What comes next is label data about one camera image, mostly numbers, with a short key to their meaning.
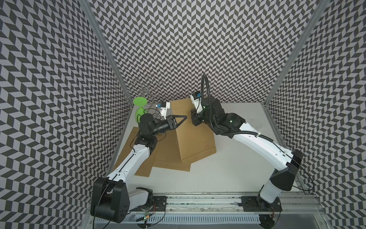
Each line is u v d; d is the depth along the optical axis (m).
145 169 0.85
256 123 0.97
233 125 0.48
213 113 0.50
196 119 0.62
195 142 0.77
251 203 0.74
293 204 0.76
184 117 0.70
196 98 0.59
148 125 0.58
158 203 0.72
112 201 0.40
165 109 0.67
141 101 0.78
